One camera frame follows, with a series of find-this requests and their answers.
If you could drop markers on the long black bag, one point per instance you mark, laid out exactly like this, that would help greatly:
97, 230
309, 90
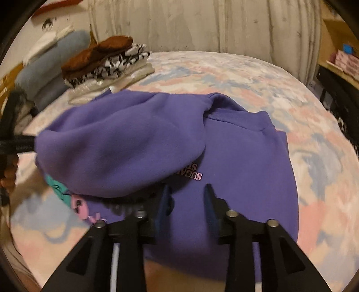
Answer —
339, 95

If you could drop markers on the stack of folded clothes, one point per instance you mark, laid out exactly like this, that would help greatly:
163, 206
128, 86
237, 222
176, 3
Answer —
126, 60

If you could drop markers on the black and white patterned cloth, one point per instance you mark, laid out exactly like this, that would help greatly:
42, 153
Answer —
349, 132

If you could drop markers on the pastel patterned blanket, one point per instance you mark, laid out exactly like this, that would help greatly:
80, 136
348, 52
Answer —
322, 196

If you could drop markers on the grey-blue folded cloth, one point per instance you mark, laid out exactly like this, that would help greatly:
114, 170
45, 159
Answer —
56, 64

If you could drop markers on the small blue object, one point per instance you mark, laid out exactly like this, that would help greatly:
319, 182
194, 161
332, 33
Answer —
348, 49

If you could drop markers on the purple hoodie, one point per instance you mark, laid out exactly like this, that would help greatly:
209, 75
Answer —
224, 154

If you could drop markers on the cream curtain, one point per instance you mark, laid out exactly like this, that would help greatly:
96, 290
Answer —
196, 25

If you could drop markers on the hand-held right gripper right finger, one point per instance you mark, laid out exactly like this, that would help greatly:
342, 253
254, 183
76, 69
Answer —
211, 216

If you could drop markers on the white folded cloth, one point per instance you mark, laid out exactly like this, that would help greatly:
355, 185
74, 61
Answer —
45, 42

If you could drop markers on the person's left hand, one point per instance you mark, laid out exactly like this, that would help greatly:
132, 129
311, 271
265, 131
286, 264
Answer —
8, 179

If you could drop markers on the white labelled box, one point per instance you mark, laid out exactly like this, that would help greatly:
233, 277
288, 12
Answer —
314, 88

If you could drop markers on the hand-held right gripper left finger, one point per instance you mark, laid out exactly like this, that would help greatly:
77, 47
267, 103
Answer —
162, 216

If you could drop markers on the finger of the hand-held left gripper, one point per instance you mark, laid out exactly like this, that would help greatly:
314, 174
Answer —
22, 144

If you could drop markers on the cream folded garment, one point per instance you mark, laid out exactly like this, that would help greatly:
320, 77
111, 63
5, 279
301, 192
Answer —
131, 75

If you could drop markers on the brown folded garment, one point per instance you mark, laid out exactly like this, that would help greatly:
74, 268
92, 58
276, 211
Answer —
92, 56

